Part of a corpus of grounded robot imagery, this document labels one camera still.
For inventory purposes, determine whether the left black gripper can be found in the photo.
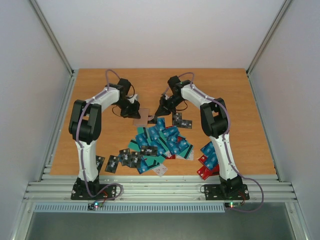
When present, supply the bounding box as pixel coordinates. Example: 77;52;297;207
115;98;141;119

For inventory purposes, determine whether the black vip membership card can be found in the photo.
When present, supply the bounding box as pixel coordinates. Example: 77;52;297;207
140;145;158;157

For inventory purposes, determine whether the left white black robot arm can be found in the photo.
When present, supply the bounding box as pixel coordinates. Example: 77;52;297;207
68;78;141;200

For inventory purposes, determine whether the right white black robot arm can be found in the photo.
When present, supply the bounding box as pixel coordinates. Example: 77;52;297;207
155;76;244;200

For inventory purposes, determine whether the black card top right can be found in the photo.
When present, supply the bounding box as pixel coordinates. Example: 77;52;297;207
172;112;182;126

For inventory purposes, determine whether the black card far right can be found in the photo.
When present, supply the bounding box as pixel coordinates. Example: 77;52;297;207
177;119;193;129

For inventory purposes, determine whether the far left black vip card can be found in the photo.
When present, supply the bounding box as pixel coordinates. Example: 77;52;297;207
95;155;105;173

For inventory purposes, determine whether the white card with red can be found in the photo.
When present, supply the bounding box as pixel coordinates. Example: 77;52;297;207
152;164;168;177

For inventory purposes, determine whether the blue card right edge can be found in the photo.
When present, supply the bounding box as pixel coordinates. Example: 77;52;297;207
203;152;218;171

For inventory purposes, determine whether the red card front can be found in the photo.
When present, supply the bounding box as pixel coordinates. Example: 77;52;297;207
197;166;213;180

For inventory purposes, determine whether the red card magnetic stripe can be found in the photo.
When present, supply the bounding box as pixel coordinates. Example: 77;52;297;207
210;165;220;176

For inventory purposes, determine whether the left small circuit board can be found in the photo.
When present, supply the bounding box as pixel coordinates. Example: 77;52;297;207
87;202;104;211

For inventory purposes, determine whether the small circuit board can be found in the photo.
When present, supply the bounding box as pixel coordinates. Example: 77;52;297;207
87;202;104;211
224;201;243;209

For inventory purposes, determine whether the right small circuit board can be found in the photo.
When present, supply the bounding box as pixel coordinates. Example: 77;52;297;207
224;201;243;209

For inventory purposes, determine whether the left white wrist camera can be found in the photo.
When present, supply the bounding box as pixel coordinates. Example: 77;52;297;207
128;94;139;104

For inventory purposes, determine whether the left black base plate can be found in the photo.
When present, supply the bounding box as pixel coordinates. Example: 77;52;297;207
70;184;117;201

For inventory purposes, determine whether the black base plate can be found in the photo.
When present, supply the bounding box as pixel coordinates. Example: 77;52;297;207
204;184;250;201
70;184;117;201

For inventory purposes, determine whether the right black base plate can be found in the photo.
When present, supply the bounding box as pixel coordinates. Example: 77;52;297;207
204;184;250;201

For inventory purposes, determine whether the grey slotted cable duct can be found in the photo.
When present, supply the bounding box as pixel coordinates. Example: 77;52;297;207
34;202;225;214

